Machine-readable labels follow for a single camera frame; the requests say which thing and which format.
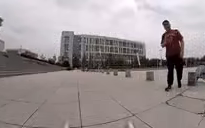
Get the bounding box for large grey multi-storey building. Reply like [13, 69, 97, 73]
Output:
[59, 30, 147, 70]

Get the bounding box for grey paved slab plaza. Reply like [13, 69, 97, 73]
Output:
[0, 67, 205, 128]

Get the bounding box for row of stone bollards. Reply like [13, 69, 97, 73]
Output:
[104, 67, 198, 87]

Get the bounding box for distant line of trees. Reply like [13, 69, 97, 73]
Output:
[39, 54, 205, 70]

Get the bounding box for robot's own part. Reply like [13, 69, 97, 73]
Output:
[126, 121, 136, 128]
[62, 121, 71, 128]

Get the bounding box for person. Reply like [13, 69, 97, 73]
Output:
[160, 19, 186, 92]

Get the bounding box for wide grey stone steps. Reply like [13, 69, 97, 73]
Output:
[0, 49, 70, 79]

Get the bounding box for vehicle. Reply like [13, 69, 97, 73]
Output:
[195, 63, 205, 83]

